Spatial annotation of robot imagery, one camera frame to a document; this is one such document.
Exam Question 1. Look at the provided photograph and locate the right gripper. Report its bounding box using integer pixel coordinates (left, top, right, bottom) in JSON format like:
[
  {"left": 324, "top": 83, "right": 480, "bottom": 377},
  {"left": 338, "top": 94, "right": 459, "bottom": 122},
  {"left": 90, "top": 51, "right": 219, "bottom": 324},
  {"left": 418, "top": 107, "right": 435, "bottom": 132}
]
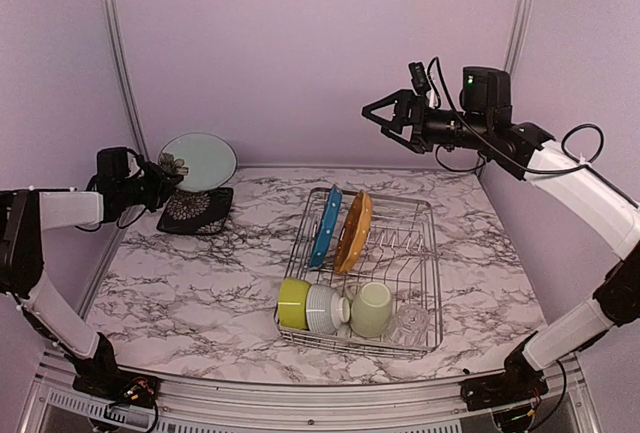
[{"left": 364, "top": 87, "right": 492, "bottom": 152}]

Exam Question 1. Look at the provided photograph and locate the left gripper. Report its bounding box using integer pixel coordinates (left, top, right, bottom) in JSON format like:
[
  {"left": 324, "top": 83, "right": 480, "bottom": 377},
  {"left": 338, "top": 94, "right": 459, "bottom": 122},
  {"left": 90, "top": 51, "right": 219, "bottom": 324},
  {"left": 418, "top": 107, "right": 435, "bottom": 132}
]
[{"left": 116, "top": 159, "right": 181, "bottom": 211}]

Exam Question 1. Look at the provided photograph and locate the grey-blue round plate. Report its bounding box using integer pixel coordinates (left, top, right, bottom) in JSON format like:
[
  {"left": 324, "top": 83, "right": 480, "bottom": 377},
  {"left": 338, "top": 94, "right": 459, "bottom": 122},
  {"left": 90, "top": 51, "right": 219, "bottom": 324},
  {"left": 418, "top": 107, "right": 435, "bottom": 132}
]
[{"left": 158, "top": 132, "right": 237, "bottom": 192}]

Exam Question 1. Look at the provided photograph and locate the black floral square plate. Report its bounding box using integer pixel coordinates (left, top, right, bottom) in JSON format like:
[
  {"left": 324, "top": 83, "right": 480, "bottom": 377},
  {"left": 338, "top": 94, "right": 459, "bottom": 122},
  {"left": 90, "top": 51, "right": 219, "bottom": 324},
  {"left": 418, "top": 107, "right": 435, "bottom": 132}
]
[{"left": 156, "top": 187, "right": 234, "bottom": 236}]

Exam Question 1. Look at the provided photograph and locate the yellow dotted plate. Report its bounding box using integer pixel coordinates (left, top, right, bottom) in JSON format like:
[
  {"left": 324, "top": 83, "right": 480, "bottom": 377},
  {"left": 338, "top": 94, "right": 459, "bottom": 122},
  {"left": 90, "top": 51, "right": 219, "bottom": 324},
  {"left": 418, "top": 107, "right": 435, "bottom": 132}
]
[{"left": 333, "top": 190, "right": 373, "bottom": 274}]

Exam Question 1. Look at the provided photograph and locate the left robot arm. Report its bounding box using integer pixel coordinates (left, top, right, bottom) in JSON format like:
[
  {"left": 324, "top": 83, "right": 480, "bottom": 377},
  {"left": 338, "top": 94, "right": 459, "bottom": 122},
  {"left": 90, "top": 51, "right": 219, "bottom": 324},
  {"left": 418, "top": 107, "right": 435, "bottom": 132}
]
[{"left": 1, "top": 159, "right": 186, "bottom": 398}]

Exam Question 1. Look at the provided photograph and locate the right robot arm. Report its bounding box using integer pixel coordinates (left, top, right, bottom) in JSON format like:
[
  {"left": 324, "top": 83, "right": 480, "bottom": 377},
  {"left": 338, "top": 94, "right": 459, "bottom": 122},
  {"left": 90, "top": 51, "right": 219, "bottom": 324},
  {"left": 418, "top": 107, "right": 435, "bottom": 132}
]
[{"left": 364, "top": 89, "right": 639, "bottom": 409}]

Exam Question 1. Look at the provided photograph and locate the blue dotted plate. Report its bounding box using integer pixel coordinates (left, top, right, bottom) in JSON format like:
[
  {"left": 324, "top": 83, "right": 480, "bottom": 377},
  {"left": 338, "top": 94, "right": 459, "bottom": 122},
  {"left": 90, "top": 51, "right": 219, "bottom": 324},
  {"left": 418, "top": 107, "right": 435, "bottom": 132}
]
[{"left": 309, "top": 185, "right": 343, "bottom": 268}]

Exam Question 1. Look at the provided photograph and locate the lime green bowl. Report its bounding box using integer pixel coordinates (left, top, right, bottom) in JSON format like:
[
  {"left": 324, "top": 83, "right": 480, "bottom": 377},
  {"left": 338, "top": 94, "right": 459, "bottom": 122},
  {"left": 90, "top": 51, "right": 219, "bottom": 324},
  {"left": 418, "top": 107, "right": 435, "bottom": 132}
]
[{"left": 277, "top": 277, "right": 312, "bottom": 330}]

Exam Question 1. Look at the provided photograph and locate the pale green mug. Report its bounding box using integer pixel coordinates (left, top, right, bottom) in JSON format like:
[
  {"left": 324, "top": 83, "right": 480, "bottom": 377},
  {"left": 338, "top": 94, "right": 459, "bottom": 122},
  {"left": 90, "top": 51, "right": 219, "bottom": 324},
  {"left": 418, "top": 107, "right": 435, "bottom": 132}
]
[{"left": 344, "top": 281, "right": 393, "bottom": 338}]

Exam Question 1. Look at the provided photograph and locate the white striped bowl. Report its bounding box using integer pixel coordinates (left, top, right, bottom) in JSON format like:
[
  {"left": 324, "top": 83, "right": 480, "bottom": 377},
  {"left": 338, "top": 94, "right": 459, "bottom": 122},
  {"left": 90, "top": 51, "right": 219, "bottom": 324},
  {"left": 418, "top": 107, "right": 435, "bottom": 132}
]
[{"left": 306, "top": 285, "right": 351, "bottom": 335}]

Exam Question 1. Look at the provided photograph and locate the clear glass cup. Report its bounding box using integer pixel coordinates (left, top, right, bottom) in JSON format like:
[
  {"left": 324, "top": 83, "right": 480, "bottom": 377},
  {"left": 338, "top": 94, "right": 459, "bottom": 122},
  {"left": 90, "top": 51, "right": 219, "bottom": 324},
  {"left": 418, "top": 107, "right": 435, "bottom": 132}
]
[{"left": 385, "top": 304, "right": 429, "bottom": 348}]

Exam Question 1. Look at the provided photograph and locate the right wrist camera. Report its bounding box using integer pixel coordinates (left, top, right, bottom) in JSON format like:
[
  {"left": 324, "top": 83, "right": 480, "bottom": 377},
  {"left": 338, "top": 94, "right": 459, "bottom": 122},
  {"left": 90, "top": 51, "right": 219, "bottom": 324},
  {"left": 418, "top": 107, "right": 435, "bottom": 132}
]
[{"left": 408, "top": 62, "right": 431, "bottom": 100}]

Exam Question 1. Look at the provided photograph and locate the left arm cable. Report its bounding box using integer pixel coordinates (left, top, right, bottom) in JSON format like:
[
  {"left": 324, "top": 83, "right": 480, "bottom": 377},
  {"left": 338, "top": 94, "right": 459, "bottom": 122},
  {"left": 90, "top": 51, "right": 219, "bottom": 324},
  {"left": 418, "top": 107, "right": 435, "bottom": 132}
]
[{"left": 74, "top": 202, "right": 151, "bottom": 232}]

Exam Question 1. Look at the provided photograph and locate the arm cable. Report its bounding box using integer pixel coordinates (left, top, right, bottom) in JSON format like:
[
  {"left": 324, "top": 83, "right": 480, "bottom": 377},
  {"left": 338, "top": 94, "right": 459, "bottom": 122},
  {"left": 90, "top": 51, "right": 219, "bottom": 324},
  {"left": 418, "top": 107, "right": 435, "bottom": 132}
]
[
  {"left": 74, "top": 202, "right": 151, "bottom": 232},
  {"left": 427, "top": 55, "right": 606, "bottom": 175}
]

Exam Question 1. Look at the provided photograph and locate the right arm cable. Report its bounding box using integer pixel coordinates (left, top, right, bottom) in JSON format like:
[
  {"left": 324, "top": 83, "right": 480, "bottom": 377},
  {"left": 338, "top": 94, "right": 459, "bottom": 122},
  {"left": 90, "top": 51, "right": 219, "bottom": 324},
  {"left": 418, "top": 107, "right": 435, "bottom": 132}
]
[{"left": 427, "top": 55, "right": 606, "bottom": 175}]

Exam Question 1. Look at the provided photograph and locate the wire dish rack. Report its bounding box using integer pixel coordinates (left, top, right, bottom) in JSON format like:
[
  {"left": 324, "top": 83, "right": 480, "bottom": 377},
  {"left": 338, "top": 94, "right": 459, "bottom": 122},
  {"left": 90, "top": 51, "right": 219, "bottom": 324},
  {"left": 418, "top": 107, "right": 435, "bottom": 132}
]
[{"left": 274, "top": 187, "right": 443, "bottom": 359}]

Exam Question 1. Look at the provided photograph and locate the right aluminium frame post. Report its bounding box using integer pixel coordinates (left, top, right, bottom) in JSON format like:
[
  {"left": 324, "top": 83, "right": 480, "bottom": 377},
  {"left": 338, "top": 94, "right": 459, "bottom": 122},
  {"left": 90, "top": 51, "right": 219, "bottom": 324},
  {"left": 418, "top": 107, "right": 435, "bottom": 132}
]
[{"left": 504, "top": 0, "right": 533, "bottom": 80}]

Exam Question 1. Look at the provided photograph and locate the aluminium frame post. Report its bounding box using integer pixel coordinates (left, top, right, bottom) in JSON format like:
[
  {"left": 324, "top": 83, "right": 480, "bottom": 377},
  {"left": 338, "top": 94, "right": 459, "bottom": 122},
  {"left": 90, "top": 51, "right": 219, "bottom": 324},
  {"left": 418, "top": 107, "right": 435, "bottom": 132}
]
[
  {"left": 102, "top": 0, "right": 149, "bottom": 159},
  {"left": 504, "top": 0, "right": 533, "bottom": 80}
]

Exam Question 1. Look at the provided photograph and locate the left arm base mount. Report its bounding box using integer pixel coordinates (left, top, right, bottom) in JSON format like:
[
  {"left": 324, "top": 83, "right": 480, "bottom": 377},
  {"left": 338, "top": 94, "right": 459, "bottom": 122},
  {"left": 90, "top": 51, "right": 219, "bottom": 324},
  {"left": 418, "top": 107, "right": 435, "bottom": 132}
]
[{"left": 73, "top": 370, "right": 160, "bottom": 409}]

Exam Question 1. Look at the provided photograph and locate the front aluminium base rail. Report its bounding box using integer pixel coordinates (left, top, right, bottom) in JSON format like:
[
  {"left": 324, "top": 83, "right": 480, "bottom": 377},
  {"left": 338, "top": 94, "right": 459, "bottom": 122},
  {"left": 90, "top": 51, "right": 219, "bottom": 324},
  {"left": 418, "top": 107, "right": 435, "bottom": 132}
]
[{"left": 17, "top": 351, "right": 602, "bottom": 432}]

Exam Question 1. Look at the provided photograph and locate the left aluminium frame post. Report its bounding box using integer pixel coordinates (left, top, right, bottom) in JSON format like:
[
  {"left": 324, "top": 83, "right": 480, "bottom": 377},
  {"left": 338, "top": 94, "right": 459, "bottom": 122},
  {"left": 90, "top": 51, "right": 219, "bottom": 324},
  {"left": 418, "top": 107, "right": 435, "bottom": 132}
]
[{"left": 102, "top": 0, "right": 149, "bottom": 159}]

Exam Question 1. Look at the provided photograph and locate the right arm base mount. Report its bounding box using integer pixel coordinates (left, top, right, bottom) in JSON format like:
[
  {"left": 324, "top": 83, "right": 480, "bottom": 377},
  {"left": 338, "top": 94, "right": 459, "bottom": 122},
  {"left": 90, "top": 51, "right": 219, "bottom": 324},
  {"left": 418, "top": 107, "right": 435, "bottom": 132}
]
[{"left": 460, "top": 369, "right": 549, "bottom": 411}]

